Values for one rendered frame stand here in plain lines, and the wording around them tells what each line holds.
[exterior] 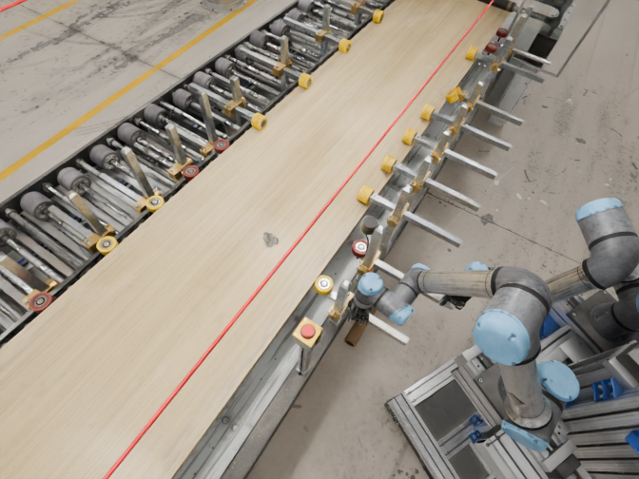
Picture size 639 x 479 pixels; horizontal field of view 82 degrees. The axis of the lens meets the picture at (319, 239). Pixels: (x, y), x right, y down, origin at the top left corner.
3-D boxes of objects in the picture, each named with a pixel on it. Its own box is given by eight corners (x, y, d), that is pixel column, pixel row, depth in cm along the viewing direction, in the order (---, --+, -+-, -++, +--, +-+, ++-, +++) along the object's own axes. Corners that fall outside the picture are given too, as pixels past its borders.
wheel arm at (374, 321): (407, 340, 155) (410, 337, 151) (403, 347, 153) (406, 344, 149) (320, 286, 165) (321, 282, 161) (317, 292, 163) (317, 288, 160)
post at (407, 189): (388, 244, 194) (414, 186, 153) (385, 249, 192) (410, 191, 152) (382, 241, 195) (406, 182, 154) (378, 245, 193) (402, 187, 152)
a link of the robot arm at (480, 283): (555, 252, 85) (406, 258, 128) (536, 283, 81) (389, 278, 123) (574, 288, 88) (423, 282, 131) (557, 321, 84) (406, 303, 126)
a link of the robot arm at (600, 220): (619, 301, 137) (584, 245, 103) (604, 265, 144) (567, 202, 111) (661, 293, 129) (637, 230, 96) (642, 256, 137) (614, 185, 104)
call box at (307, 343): (321, 335, 120) (323, 328, 113) (310, 354, 117) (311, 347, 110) (303, 324, 121) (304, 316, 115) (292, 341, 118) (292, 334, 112)
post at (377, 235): (365, 279, 182) (386, 226, 141) (361, 285, 180) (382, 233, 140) (359, 276, 183) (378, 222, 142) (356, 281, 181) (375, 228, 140)
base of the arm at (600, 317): (638, 331, 139) (661, 322, 131) (614, 351, 134) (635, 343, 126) (606, 298, 146) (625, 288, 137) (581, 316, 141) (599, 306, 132)
